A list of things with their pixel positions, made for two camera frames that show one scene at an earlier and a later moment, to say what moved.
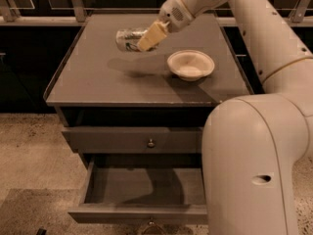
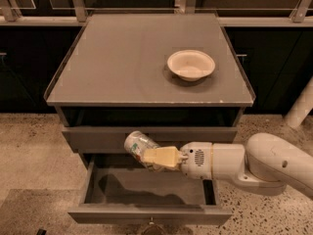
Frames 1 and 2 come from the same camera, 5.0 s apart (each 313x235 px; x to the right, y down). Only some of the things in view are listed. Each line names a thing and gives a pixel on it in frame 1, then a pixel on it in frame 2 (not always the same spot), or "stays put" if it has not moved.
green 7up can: x=127 y=39 → x=135 y=142
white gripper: x=172 y=15 → x=195 y=159
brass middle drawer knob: x=152 y=223 stays put
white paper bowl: x=191 y=65 stays put
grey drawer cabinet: x=125 y=110 stays put
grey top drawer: x=136 y=139 stays put
